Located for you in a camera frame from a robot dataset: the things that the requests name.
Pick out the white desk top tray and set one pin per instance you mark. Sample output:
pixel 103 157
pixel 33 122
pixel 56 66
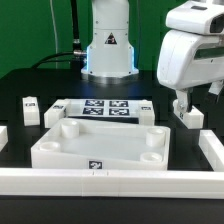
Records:
pixel 100 145

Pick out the white L-shaped obstacle fence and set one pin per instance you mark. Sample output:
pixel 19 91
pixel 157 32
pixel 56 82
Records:
pixel 112 183

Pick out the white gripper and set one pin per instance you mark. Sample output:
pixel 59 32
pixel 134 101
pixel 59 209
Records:
pixel 189 60

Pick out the white U-shaped marker base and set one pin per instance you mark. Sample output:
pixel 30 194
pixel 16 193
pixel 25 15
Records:
pixel 142 110

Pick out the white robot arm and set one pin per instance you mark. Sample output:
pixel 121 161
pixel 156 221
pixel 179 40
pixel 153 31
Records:
pixel 110 56

